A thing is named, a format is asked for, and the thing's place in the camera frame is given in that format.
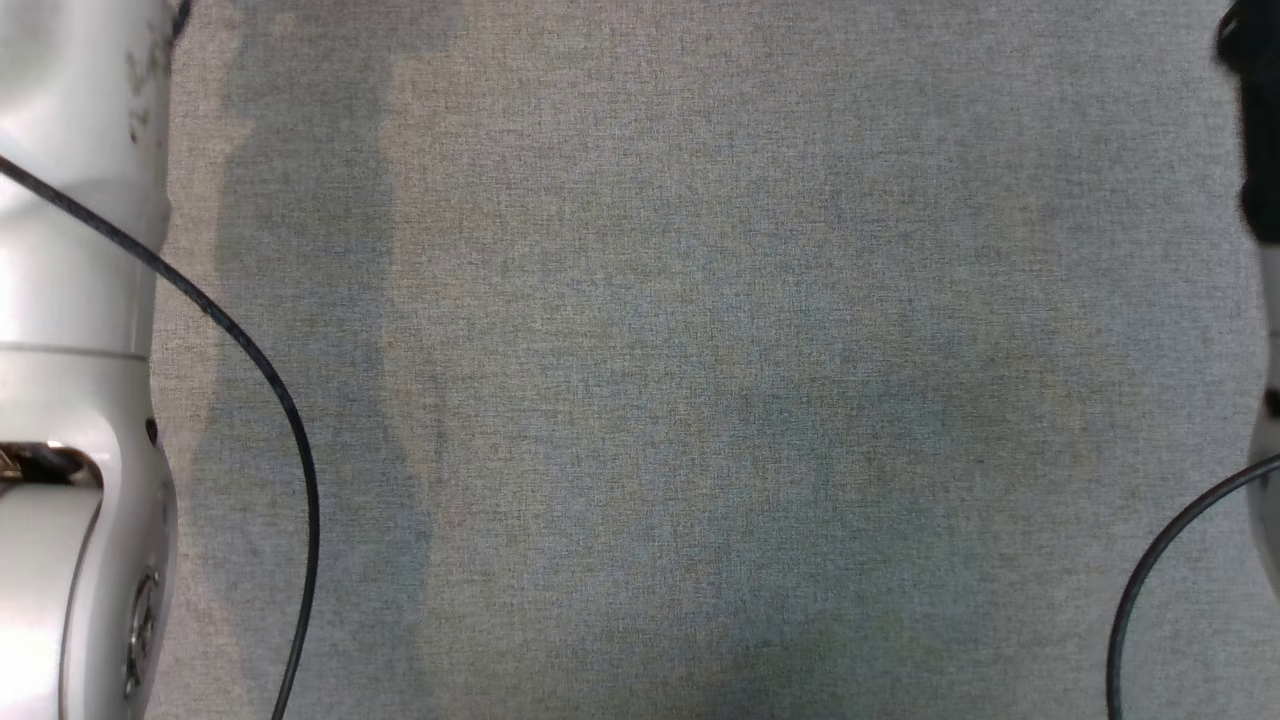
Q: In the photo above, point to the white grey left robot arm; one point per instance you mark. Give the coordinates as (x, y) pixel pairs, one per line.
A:
(70, 300)

